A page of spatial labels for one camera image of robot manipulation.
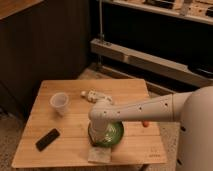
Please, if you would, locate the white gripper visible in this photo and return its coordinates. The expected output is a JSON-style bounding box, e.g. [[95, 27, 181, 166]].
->
[[89, 129, 106, 143]]

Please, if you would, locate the green ceramic bowl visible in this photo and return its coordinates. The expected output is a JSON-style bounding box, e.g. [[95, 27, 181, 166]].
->
[[88, 122, 124, 148]]

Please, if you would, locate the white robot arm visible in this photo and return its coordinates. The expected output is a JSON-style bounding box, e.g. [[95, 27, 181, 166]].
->
[[88, 93, 189, 147]]

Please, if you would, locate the white folded napkin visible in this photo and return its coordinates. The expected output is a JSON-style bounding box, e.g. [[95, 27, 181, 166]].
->
[[88, 147, 111, 163]]

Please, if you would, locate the white toy figure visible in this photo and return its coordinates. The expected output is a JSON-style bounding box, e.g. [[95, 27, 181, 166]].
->
[[81, 90, 113, 104]]

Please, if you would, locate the black remote control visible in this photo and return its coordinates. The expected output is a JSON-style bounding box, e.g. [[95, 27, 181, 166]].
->
[[35, 129, 60, 151]]

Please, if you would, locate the clear plastic cup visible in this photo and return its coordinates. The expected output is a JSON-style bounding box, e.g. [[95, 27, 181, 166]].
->
[[50, 92, 69, 116]]

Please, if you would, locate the orange carrot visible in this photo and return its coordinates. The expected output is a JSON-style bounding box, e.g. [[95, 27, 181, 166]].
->
[[142, 121, 150, 127]]

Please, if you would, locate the grey metal beam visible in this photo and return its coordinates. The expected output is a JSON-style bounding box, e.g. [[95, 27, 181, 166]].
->
[[90, 39, 213, 87]]

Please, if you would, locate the metal shelf rack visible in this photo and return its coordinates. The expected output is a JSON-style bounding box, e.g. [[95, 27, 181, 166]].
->
[[101, 0, 213, 26]]

